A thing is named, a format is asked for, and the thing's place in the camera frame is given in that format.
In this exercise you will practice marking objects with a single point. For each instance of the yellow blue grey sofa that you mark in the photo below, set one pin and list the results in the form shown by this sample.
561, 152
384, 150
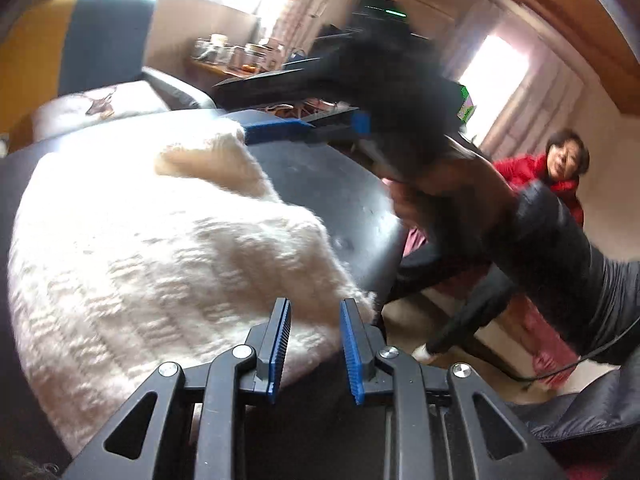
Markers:
62, 47

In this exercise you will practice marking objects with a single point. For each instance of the operator right forearm dark sleeve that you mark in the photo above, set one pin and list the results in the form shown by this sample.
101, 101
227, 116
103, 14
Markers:
591, 300

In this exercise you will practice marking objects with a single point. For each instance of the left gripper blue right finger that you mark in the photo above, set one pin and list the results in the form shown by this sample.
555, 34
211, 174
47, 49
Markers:
439, 424

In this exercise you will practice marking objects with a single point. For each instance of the pink garment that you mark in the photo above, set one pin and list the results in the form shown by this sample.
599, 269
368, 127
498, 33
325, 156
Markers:
487, 295

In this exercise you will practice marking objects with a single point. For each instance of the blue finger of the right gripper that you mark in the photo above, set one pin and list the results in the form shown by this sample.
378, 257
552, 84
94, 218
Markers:
343, 126
270, 82

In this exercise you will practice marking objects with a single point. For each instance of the cream knitted sweater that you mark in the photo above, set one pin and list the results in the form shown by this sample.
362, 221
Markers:
166, 251

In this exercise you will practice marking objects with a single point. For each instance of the white deer print cushion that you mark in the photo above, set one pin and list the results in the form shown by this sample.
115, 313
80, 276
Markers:
93, 107

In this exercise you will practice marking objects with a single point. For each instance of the person in red jacket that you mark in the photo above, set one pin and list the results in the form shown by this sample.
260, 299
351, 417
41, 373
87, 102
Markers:
564, 161

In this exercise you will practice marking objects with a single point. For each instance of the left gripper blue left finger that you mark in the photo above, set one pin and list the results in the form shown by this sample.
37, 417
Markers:
184, 423

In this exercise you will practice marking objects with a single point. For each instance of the cluttered wooden side table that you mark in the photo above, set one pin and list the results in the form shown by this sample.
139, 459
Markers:
208, 66

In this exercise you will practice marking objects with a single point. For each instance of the operator right hand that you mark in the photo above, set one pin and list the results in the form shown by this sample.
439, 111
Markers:
479, 197

